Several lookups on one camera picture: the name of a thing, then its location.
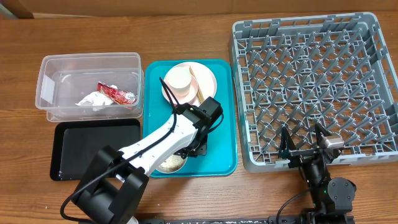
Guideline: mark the black tray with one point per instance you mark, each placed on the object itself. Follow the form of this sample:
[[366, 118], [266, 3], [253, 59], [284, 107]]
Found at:
[[76, 143]]

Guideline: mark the red snack wrapper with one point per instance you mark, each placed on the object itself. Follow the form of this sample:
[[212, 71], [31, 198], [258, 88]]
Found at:
[[118, 96]]

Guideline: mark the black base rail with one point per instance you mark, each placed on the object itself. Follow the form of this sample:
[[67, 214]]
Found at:
[[269, 220]]

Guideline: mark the white tissue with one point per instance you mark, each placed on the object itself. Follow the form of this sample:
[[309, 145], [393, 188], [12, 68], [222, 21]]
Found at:
[[96, 99]]

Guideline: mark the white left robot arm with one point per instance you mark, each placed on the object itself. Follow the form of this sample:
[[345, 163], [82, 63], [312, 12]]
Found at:
[[115, 181]]

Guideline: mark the grey plastic dish rack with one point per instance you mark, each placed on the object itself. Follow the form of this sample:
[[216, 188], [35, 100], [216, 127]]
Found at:
[[296, 72]]

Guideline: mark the cream cup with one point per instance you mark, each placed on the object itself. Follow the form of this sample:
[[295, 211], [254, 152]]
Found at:
[[179, 80]]

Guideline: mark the large pink plate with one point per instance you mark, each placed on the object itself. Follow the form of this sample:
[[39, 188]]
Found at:
[[206, 80]]

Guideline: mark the small pink plate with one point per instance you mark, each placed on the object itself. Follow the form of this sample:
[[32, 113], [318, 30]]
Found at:
[[188, 98]]

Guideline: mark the teal plastic tray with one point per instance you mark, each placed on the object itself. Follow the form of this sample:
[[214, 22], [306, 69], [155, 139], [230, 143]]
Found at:
[[221, 156]]

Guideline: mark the clear plastic waste bin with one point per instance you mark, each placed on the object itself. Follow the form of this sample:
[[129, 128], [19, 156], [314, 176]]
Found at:
[[64, 80]]

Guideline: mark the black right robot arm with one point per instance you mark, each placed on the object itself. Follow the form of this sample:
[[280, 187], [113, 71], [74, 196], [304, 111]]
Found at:
[[332, 197]]

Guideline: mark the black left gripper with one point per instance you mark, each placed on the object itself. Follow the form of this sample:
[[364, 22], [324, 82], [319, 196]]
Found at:
[[201, 149]]

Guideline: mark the white bowl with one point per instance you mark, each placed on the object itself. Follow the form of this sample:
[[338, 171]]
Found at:
[[173, 164]]

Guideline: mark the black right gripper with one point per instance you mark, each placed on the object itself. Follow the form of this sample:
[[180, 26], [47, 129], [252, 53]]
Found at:
[[286, 149]]

